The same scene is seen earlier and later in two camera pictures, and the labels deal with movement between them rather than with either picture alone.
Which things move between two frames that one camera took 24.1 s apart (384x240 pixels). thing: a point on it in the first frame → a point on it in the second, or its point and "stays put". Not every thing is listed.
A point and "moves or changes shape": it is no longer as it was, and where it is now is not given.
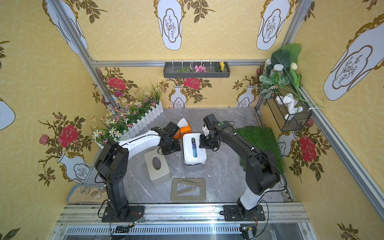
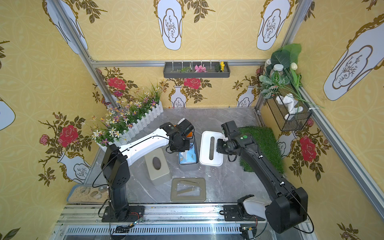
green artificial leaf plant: [282, 77] stays put
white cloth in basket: [289, 100] stays put
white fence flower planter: [127, 116] stays put
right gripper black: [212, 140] → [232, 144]
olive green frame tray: [174, 196] stays put
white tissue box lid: [192, 153] moves or changes shape
